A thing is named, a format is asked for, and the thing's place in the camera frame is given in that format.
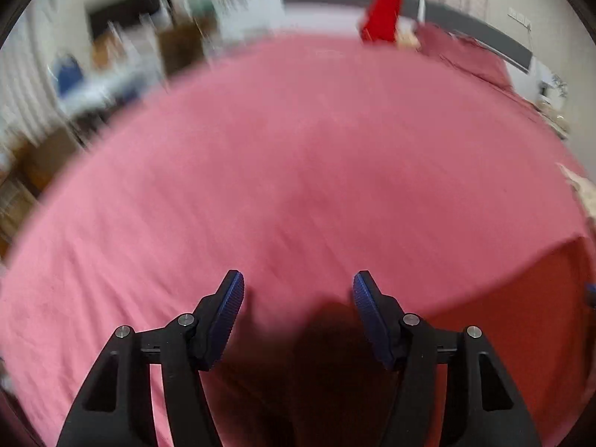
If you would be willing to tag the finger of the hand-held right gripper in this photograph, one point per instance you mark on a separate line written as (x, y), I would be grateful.
(591, 291)

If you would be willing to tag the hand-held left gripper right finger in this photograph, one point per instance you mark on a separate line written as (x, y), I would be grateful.
(372, 321)

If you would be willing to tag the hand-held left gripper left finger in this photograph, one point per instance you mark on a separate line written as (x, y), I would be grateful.
(226, 316)

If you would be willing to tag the dark red knit sweater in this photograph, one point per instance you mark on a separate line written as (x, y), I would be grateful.
(512, 335)

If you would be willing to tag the cream garment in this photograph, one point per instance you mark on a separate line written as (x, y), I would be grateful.
(582, 186)

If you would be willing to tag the pink bed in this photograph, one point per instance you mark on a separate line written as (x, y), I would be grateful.
(279, 172)

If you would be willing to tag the white floral nightstand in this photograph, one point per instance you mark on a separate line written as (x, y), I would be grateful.
(552, 88)
(247, 18)

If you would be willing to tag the white cushion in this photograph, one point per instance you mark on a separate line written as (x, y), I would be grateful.
(102, 91)

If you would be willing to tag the maroon pillow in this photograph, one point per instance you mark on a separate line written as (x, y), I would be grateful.
(465, 60)

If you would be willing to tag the wooden desk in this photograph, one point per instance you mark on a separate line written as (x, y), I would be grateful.
(181, 46)

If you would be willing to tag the grey and white headboard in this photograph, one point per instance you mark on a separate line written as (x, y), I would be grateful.
(489, 37)

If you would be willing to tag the beige plush toy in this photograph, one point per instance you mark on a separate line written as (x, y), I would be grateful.
(409, 39)

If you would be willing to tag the blue chair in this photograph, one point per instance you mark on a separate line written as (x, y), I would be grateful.
(70, 74)

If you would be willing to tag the bright red garment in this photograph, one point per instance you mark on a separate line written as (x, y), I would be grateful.
(382, 14)

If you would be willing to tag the teal basket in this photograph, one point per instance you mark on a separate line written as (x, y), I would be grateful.
(202, 4)

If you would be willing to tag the black television screen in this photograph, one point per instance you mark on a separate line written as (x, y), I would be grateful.
(125, 9)

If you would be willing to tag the white wall socket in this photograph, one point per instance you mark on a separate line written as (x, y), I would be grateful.
(519, 16)

